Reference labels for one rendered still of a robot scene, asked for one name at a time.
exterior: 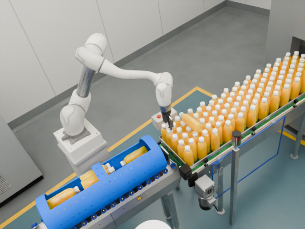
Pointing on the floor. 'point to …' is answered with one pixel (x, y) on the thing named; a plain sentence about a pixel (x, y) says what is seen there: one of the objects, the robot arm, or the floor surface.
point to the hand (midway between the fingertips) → (169, 127)
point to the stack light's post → (233, 185)
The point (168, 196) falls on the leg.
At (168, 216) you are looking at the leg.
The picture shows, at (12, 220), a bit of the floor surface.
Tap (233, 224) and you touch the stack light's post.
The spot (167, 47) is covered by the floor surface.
